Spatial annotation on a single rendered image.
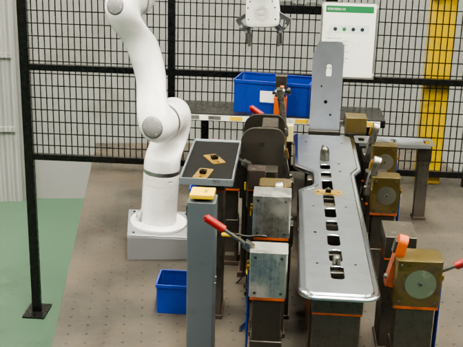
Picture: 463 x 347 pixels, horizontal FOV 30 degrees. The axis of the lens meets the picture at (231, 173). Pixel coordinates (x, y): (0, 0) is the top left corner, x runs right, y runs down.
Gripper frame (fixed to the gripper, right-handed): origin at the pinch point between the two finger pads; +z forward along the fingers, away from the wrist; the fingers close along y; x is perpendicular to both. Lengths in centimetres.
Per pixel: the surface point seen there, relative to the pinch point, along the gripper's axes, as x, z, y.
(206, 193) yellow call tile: -67, 22, -2
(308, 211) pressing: -31, 42, 17
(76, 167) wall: 211, 126, -164
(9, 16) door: 202, 30, -190
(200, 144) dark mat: -27.4, 24.0, -14.7
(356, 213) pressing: -29, 43, 31
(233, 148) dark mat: -27.9, 24.6, -4.7
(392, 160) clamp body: 28, 47, 38
